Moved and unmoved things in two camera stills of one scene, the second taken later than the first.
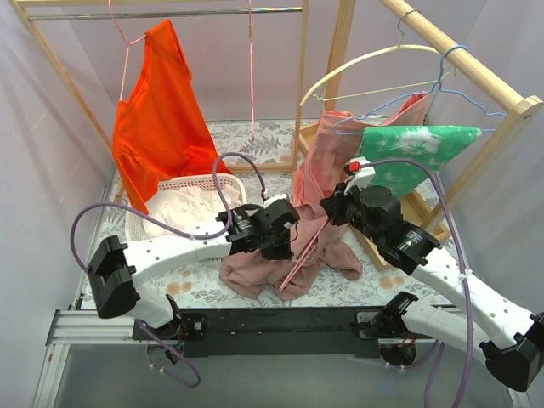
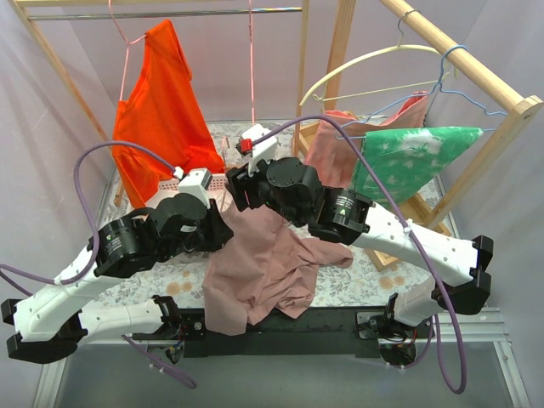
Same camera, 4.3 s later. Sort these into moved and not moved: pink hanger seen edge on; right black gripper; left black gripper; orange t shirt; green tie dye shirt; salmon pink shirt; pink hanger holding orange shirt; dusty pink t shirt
Moved: right black gripper; left black gripper; dusty pink t shirt
Not moved: salmon pink shirt; pink hanger holding orange shirt; green tie dye shirt; pink hanger seen edge on; orange t shirt
